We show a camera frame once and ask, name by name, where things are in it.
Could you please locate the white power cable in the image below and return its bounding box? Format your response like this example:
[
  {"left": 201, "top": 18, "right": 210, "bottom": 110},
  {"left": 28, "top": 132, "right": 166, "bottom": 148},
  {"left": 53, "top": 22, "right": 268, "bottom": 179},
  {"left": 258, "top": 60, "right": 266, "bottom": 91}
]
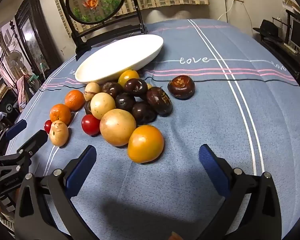
[{"left": 217, "top": 0, "right": 234, "bottom": 20}]

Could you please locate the purple-streaked beige melon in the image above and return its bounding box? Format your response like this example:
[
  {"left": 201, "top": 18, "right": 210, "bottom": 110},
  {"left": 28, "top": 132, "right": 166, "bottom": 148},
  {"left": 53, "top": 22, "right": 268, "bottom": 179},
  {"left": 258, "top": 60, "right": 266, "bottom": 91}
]
[{"left": 84, "top": 82, "right": 101, "bottom": 102}]

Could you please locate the blue striped tablecloth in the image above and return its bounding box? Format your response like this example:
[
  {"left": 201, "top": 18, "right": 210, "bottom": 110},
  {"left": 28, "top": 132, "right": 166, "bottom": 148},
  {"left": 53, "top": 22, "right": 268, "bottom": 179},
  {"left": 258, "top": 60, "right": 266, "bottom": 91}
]
[{"left": 5, "top": 17, "right": 300, "bottom": 240}]

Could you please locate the black computer desk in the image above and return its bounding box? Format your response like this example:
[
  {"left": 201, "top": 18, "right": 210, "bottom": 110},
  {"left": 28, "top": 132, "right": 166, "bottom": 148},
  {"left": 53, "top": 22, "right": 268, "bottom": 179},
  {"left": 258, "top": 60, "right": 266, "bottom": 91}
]
[{"left": 255, "top": 10, "right": 300, "bottom": 85}]

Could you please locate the dark brown mangosteen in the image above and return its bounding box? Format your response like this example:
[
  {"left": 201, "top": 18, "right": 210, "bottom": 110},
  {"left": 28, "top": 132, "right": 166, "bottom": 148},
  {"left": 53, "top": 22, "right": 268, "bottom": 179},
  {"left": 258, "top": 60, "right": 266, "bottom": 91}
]
[{"left": 167, "top": 75, "right": 195, "bottom": 100}]

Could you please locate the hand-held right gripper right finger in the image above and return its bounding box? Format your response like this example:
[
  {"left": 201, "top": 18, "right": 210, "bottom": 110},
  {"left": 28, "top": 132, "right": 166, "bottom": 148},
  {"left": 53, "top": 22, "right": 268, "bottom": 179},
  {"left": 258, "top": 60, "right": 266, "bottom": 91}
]
[{"left": 197, "top": 144, "right": 283, "bottom": 240}]

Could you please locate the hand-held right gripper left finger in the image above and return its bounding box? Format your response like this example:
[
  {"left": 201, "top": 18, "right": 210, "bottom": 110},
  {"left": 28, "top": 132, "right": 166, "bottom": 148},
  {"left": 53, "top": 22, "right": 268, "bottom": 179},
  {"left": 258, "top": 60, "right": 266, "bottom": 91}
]
[{"left": 14, "top": 144, "right": 98, "bottom": 240}]

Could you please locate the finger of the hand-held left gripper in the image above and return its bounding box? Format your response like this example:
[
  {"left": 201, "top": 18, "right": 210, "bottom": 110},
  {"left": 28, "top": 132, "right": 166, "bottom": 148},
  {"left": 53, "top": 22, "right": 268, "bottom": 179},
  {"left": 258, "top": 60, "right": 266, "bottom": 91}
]
[
  {"left": 0, "top": 119, "right": 28, "bottom": 155},
  {"left": 0, "top": 129, "right": 48, "bottom": 170}
]

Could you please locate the pink cloth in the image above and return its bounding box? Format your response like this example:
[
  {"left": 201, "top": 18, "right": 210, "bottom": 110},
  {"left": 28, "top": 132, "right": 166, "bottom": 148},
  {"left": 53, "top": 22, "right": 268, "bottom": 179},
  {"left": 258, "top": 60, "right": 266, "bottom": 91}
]
[{"left": 16, "top": 75, "right": 30, "bottom": 105}]

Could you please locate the white oval plate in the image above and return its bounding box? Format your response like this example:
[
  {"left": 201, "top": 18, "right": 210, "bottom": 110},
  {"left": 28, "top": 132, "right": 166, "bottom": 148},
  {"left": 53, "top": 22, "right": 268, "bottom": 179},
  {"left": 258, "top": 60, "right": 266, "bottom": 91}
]
[{"left": 74, "top": 34, "right": 164, "bottom": 84}]

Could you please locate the orange mandarin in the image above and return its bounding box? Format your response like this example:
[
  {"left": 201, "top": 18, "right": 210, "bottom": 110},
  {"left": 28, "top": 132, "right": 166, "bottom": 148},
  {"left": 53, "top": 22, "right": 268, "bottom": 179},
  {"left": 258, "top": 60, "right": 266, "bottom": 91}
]
[
  {"left": 49, "top": 104, "right": 72, "bottom": 125},
  {"left": 64, "top": 89, "right": 85, "bottom": 111}
]

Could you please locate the brown-marked beige melon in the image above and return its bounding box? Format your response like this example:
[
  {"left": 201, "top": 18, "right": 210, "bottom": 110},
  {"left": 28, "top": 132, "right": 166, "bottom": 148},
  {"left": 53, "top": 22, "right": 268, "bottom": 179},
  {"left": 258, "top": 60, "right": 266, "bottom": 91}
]
[{"left": 49, "top": 120, "right": 69, "bottom": 147}]

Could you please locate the yellow-green tomato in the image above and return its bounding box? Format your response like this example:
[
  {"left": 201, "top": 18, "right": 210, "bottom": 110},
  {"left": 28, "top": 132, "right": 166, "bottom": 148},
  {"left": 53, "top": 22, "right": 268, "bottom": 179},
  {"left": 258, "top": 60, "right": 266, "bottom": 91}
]
[{"left": 118, "top": 69, "right": 140, "bottom": 87}]

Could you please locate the electric fan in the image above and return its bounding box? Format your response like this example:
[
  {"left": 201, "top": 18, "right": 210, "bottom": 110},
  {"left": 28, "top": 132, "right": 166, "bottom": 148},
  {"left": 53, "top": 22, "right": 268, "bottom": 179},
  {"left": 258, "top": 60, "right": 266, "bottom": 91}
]
[{"left": 8, "top": 49, "right": 25, "bottom": 68}]

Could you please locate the computer monitor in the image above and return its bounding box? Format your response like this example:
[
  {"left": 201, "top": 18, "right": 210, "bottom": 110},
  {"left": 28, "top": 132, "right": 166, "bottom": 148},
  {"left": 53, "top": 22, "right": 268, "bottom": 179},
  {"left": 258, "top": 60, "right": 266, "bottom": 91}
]
[{"left": 289, "top": 19, "right": 300, "bottom": 53}]

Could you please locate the dark wooden framed mirror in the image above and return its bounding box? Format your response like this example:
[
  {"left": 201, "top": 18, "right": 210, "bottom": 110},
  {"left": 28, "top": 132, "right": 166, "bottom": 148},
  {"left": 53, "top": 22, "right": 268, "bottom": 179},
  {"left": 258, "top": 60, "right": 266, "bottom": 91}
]
[{"left": 14, "top": 0, "right": 63, "bottom": 73}]

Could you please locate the orange-yellow tomato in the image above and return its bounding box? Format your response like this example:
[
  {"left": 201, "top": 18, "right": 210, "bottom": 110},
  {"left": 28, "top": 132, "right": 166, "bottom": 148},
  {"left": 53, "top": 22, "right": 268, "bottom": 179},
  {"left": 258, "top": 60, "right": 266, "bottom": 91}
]
[{"left": 127, "top": 125, "right": 165, "bottom": 164}]

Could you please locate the pale yellow melon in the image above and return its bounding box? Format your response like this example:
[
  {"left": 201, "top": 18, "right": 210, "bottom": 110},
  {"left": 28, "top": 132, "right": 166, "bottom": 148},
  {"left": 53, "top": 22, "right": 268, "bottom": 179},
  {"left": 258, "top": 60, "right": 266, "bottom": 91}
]
[{"left": 90, "top": 92, "right": 116, "bottom": 120}]

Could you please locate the round goldfish screen black stand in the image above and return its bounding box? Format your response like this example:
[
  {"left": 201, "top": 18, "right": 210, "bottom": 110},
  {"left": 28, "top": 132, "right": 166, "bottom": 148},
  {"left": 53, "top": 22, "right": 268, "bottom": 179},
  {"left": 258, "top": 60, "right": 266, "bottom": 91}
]
[{"left": 55, "top": 0, "right": 148, "bottom": 62}]

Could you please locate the plain beige melon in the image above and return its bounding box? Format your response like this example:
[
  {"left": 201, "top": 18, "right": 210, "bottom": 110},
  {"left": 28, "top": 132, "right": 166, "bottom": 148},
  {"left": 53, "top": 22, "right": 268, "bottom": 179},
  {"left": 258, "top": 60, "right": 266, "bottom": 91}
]
[{"left": 99, "top": 108, "right": 137, "bottom": 147}]

